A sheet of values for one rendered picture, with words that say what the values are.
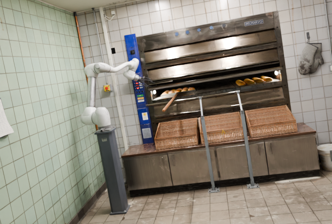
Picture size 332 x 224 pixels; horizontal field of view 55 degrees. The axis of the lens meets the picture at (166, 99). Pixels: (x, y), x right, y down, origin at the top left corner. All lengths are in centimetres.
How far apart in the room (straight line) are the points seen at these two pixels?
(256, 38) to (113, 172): 253
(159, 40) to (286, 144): 215
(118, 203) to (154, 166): 65
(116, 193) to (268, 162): 187
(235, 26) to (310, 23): 95
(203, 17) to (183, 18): 28
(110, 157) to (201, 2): 237
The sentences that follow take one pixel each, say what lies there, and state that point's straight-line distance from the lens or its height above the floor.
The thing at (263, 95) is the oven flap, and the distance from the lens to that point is 457.
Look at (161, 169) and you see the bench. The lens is 422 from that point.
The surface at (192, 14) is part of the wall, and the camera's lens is 454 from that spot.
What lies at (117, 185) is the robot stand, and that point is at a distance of 393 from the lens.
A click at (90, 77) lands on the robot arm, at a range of 404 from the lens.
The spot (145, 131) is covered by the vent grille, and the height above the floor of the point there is 76.
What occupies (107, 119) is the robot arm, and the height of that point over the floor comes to 112.
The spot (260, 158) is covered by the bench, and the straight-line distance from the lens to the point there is 417.
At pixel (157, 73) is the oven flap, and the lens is 456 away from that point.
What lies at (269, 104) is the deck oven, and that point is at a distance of 460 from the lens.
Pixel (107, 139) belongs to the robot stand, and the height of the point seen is 90.
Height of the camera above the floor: 159
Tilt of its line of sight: 5 degrees down
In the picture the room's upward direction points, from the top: 10 degrees counter-clockwise
